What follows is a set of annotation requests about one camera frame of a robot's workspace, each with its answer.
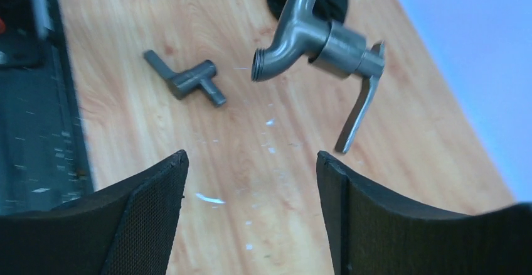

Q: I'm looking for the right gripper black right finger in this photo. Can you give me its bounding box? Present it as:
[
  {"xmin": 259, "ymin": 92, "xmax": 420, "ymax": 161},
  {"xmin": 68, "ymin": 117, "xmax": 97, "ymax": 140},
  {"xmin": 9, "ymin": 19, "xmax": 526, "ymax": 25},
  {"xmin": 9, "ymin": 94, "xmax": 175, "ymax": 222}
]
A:
[{"xmin": 316, "ymin": 151, "xmax": 531, "ymax": 274}]

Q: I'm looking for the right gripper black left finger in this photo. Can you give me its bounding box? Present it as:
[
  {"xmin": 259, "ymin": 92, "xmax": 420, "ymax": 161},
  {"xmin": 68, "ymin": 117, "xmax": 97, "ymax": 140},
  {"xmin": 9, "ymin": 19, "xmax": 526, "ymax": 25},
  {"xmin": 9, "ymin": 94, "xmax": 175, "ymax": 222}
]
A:
[{"xmin": 1, "ymin": 150, "xmax": 189, "ymax": 274}]

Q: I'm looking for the grey faucet with lever handle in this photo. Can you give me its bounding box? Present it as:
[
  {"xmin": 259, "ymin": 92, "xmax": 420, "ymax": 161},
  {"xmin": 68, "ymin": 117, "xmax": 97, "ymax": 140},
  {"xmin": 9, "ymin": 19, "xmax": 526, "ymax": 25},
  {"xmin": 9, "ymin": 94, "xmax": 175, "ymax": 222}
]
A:
[{"xmin": 251, "ymin": 0, "xmax": 385, "ymax": 154}]

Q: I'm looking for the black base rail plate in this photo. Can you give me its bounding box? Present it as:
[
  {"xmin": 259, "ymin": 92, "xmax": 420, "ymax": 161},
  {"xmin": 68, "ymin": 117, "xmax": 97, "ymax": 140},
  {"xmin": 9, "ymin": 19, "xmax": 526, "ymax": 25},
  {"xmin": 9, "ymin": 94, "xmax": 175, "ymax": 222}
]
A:
[{"xmin": 1, "ymin": 0, "xmax": 93, "ymax": 215}]

